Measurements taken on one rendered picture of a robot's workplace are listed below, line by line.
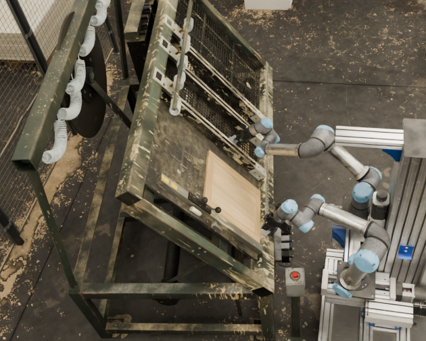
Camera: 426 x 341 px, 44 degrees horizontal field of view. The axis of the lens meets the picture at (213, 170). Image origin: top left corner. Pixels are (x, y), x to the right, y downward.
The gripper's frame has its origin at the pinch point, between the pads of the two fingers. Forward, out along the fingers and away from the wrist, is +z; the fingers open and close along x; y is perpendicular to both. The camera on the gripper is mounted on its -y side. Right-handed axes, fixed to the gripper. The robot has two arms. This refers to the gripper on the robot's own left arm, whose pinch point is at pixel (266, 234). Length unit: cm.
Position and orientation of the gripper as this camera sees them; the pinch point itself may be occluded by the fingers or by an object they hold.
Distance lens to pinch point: 307.8
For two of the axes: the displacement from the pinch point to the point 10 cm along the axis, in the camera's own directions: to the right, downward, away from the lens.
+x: -2.3, 7.7, -6.0
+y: -9.1, -3.9, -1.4
